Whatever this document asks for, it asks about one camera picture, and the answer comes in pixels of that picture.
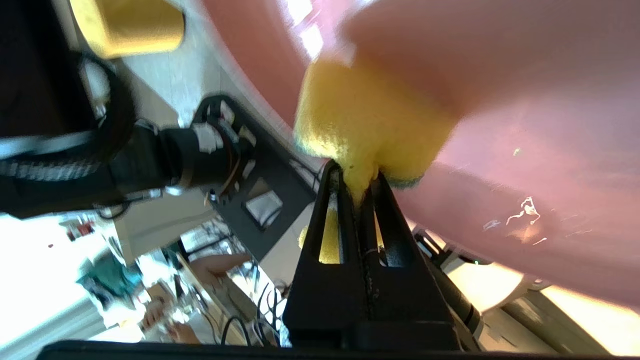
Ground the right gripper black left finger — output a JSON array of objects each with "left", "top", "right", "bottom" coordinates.
[{"left": 282, "top": 160, "right": 371, "bottom": 348}]

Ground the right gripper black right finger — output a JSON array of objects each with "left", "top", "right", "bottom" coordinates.
[{"left": 350, "top": 172, "right": 461, "bottom": 351}]

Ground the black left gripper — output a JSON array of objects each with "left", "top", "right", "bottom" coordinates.
[{"left": 0, "top": 0, "right": 168, "bottom": 221}]

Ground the yellow green sponge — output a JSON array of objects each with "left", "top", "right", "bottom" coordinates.
[{"left": 293, "top": 55, "right": 456, "bottom": 265}]

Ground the pink plastic plate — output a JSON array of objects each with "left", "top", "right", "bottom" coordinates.
[{"left": 200, "top": 0, "right": 640, "bottom": 313}]

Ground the person's bare forearm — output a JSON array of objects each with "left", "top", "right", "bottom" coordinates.
[{"left": 190, "top": 252, "right": 253, "bottom": 287}]

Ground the yellow padded cushion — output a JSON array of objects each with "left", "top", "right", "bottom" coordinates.
[{"left": 70, "top": 0, "right": 186, "bottom": 59}]

